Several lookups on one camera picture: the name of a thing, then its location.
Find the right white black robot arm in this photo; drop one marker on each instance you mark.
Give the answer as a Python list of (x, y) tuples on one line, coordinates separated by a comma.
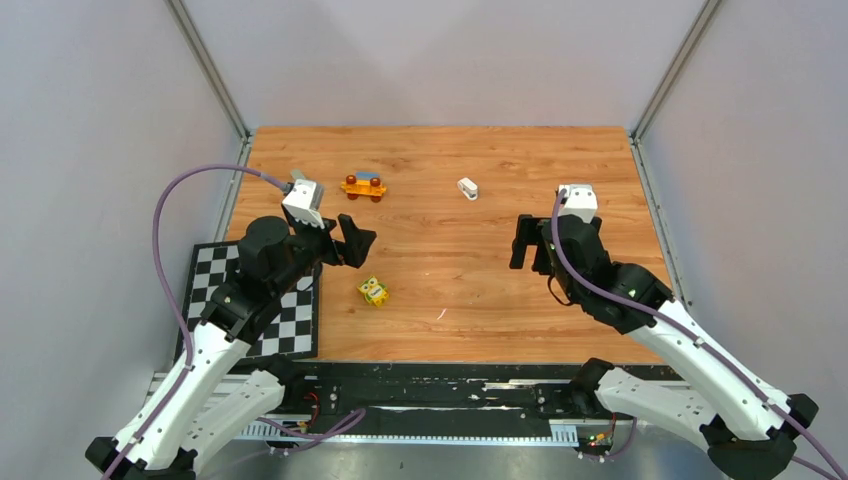
[(747, 428)]

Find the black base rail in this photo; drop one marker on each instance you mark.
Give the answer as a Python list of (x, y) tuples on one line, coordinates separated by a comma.
[(459, 404)]

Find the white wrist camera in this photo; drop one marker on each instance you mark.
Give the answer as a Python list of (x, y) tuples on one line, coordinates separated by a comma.
[(305, 193), (578, 200)]

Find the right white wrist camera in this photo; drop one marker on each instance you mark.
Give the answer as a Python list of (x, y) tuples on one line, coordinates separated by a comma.
[(578, 200)]

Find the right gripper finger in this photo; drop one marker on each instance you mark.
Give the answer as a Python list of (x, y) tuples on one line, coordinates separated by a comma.
[(524, 225), (596, 223)]

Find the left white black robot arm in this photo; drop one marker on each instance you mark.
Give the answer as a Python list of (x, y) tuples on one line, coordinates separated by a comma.
[(174, 435)]

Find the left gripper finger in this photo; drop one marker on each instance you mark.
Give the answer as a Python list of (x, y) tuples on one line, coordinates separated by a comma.
[(305, 221), (356, 242)]

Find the orange toy car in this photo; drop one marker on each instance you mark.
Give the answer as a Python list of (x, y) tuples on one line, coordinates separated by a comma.
[(364, 184)]

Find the small white stapler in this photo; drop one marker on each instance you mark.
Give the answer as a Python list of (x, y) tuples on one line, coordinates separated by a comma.
[(468, 188)]

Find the yellow owl toy block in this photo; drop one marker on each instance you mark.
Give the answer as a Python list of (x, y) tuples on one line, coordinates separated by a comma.
[(374, 292)]

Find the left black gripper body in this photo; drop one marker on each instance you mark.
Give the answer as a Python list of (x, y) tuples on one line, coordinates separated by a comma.
[(311, 249)]

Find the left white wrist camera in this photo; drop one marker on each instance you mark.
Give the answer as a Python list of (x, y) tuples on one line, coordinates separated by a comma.
[(305, 193)]

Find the checkerboard calibration mat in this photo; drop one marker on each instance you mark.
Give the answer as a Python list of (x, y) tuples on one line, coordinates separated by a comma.
[(293, 333)]

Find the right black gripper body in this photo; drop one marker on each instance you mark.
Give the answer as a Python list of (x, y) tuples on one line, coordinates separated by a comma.
[(556, 273)]

